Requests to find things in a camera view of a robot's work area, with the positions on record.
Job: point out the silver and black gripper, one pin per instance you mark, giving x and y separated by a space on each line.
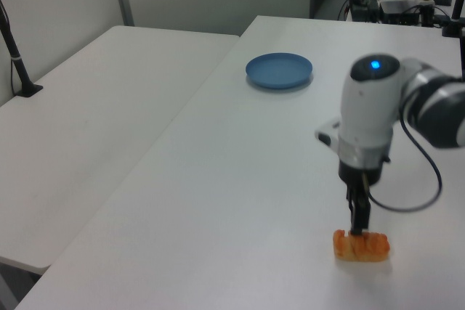
363 168

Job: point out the orange glazed bread roll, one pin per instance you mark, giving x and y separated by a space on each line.
363 250

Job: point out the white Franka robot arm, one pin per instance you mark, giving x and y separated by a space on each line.
367 106

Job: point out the blue round plate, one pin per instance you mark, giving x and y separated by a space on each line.
279 70

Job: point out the grey electronics box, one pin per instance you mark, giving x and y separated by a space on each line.
399 12

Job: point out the black electronics box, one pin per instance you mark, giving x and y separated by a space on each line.
363 7

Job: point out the white side table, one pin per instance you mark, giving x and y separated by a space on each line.
91 114

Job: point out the black camera stand with clamp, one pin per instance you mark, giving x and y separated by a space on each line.
453 23

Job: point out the black camera pole with foot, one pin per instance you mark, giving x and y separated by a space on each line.
16 67

